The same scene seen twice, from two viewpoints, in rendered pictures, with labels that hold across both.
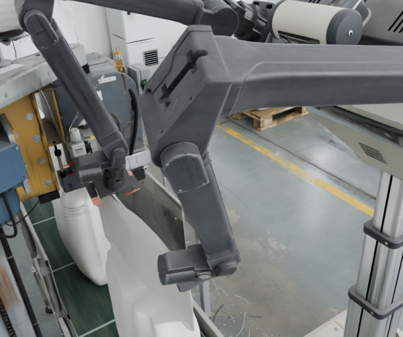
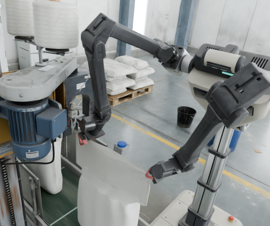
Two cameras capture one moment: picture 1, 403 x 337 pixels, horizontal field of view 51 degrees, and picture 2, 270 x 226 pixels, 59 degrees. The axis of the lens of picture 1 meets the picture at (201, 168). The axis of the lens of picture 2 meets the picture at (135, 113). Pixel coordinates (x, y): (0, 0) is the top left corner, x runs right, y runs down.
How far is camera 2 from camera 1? 0.46 m
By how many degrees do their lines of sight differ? 20
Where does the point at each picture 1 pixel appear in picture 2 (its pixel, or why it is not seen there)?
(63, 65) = (98, 68)
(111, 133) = (106, 105)
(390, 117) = not seen: hidden behind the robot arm
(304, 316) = (156, 200)
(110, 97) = (88, 85)
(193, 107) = (259, 93)
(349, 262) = not seen: hidden behind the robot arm
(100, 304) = (57, 205)
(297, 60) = not seen: outside the picture
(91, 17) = (5, 35)
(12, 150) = (64, 113)
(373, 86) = not seen: outside the picture
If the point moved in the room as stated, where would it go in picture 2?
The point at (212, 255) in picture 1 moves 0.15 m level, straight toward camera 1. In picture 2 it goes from (190, 161) to (215, 191)
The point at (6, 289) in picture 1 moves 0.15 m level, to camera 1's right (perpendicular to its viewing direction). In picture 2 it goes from (15, 199) to (45, 194)
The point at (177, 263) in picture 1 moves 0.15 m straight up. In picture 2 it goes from (167, 167) to (174, 132)
